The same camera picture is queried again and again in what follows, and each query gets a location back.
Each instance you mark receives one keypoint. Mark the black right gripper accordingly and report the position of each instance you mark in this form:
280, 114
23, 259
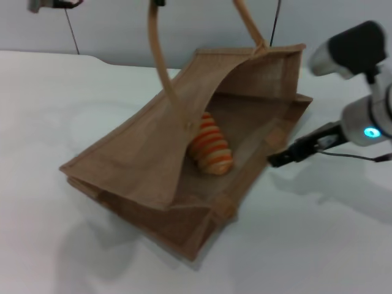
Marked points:
318, 139

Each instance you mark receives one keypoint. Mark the brown jute handbag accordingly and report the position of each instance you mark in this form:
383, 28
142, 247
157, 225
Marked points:
144, 171

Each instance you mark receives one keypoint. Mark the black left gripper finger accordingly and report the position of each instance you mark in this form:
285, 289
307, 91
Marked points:
160, 2

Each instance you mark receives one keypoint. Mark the orange striped bread loaf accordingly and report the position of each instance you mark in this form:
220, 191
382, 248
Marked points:
211, 150

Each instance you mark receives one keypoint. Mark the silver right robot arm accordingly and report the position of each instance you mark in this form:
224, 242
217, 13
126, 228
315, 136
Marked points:
358, 49

